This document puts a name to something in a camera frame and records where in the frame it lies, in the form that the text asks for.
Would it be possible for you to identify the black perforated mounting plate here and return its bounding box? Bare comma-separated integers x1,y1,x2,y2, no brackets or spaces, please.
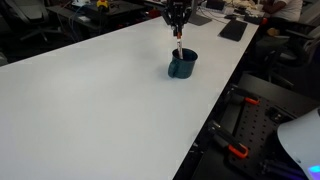
227,94,320,180

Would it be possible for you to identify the black keyboard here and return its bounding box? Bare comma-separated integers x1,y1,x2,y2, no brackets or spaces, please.
218,19,249,43

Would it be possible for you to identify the grey office chair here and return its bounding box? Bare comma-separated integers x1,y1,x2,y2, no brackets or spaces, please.
3,0,64,44

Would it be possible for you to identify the dark teal mug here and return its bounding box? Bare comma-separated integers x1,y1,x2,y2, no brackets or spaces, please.
167,47,199,80

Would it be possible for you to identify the dark cluttered desk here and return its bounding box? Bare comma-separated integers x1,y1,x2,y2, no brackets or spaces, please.
46,0,168,38

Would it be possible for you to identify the orange capped marker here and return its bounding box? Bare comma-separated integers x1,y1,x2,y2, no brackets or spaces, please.
175,31,184,60

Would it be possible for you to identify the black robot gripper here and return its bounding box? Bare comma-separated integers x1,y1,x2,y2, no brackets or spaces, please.
161,0,193,38

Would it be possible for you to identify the person in white shirt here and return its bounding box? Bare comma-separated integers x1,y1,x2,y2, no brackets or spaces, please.
261,0,304,23

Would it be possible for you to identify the black clamp with orange handle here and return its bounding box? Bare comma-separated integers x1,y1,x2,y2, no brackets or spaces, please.
207,119,250,160
225,87,261,107

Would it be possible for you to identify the black office chair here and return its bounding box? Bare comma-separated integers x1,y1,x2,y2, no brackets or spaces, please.
264,24,320,89

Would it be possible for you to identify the yellow tool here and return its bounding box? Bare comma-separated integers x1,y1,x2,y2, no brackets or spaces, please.
96,0,111,10

